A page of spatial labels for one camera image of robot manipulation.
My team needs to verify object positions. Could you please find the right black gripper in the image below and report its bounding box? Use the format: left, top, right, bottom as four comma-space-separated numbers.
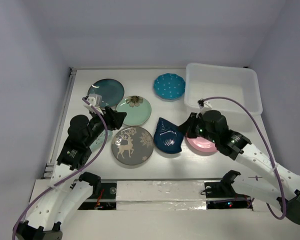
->
176, 111, 218, 144

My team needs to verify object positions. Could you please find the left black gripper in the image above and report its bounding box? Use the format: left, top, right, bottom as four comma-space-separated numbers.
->
84, 106, 126, 146

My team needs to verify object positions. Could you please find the pink round plate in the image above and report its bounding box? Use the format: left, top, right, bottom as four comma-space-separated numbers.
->
185, 137, 218, 155

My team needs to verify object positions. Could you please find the mint green flower plate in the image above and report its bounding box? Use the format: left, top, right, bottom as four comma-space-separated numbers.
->
116, 95, 152, 126

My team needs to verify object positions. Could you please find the dark teal round plate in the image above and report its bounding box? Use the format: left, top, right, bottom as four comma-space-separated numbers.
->
87, 78, 125, 108

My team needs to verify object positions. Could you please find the navy shell shaped plate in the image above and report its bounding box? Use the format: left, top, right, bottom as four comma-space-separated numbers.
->
153, 117, 184, 154

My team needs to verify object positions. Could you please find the grey deer plate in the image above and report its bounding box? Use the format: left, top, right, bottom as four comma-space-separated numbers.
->
111, 126, 154, 166

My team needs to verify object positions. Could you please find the mint rectangular divided plate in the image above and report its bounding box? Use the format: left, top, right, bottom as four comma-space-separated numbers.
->
90, 130, 113, 152

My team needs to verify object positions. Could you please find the blue polka dot plate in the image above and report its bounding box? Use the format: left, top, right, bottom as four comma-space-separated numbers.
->
153, 73, 186, 101

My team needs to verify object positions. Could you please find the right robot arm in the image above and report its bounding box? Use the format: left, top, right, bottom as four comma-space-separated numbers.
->
178, 110, 300, 225

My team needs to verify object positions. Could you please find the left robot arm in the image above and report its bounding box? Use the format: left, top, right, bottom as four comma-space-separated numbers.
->
13, 106, 127, 240

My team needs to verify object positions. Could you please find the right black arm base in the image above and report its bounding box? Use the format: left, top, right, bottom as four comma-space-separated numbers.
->
200, 181, 253, 210

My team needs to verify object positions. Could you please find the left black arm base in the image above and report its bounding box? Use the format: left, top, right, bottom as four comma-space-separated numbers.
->
78, 182, 117, 210

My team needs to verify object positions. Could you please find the white plastic bin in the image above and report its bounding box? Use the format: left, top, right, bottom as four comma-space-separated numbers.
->
184, 63, 263, 115

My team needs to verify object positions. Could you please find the white foam front bar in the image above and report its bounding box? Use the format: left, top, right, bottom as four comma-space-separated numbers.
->
115, 180, 207, 211

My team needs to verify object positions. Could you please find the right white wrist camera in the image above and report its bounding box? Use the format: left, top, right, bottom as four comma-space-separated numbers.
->
196, 99, 212, 118

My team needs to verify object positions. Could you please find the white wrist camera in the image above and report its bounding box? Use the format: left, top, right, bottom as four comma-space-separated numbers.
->
82, 93, 102, 113
196, 99, 212, 118

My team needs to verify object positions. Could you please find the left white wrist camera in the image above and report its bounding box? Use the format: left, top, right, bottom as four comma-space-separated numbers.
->
82, 93, 102, 113

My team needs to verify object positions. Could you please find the metal side rail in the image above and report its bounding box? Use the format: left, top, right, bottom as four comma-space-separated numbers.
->
41, 67, 77, 179

